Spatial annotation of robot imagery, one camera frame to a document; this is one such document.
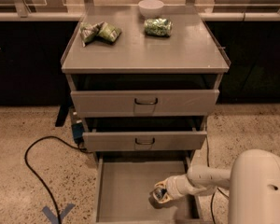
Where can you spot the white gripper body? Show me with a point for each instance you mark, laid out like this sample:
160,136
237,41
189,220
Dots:
176,186

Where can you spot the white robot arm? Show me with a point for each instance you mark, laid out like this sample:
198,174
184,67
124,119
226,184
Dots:
253,184

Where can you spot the grey bottom drawer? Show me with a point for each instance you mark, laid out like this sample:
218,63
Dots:
124,191

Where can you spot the grey drawer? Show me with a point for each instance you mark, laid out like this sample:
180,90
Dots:
164,103
144,141
124,191

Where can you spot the grey middle drawer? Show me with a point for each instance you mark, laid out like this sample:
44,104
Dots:
144,141

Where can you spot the grey top drawer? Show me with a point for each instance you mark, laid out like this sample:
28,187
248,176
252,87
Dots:
164,103

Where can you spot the grey metal drawer cabinet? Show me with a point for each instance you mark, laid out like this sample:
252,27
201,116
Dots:
188,59

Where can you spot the blue power box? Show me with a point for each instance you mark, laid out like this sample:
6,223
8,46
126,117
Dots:
77,132

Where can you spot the green chip bag right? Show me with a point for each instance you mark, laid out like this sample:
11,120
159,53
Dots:
158,27

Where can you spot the green chip bag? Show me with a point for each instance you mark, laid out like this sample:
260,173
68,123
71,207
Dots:
158,27
102,30

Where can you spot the green chip bag left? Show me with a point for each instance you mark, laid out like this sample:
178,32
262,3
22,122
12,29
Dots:
102,30

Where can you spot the white bowl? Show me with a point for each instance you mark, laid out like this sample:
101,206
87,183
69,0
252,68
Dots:
150,8

